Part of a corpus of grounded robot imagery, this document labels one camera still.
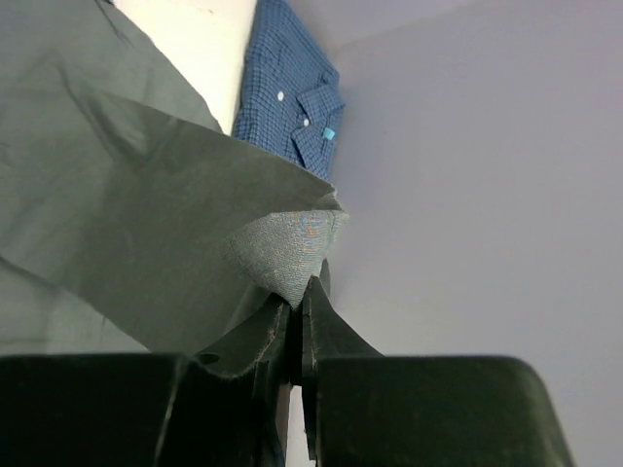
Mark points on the grey long sleeve shirt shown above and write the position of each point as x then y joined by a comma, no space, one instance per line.
129,220

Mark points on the folded dark blue checked shirt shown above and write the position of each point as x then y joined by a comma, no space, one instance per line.
290,103

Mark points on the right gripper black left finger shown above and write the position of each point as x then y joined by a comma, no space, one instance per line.
225,406

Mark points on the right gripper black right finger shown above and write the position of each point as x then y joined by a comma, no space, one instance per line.
363,408

